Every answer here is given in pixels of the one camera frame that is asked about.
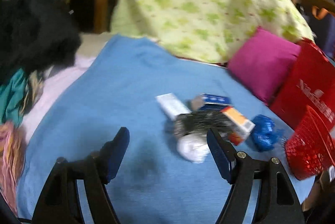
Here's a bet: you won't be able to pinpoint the green clover quilt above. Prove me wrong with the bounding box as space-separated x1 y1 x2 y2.
111 0 313 64

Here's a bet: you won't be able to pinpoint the white long medicine box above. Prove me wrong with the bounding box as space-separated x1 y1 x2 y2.
156 93 191 121

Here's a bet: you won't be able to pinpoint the red Nilrich paper bag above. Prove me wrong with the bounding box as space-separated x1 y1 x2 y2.
270 39 334 130

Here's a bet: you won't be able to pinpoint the red mesh waste basket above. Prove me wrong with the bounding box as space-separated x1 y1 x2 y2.
285 106 334 180

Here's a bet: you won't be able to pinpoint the magenta pillow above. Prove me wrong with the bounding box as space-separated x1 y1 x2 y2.
228 27 301 105

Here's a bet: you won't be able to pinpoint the blue cardboard box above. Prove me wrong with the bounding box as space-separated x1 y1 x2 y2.
188 94 232 111

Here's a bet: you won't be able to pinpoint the blue plastic bag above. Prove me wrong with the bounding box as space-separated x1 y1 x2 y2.
250 115 284 152

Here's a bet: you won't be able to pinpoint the navy bag orange handles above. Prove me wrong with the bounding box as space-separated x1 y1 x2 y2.
302 0 334 60

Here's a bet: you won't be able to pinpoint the black grey plastic bag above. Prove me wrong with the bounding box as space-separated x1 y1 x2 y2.
173 110 235 140

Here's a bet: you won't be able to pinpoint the pink white bed sheet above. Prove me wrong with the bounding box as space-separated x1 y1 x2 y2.
21 55 95 145

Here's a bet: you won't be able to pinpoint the white tissue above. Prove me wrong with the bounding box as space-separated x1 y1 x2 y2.
177 134 210 163

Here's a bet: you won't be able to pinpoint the orange white medicine box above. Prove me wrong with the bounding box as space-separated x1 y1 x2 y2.
221 106 255 145

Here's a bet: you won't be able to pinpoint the teal garment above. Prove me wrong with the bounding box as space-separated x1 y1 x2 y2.
0 69 28 128

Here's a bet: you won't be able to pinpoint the black clothes pile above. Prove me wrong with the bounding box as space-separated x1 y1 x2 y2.
1 0 81 83

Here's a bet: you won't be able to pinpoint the colourful patterned cloth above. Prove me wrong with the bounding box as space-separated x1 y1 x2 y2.
1 71 44 215

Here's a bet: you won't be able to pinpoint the blue towel blanket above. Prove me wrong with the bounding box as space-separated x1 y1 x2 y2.
16 34 315 224

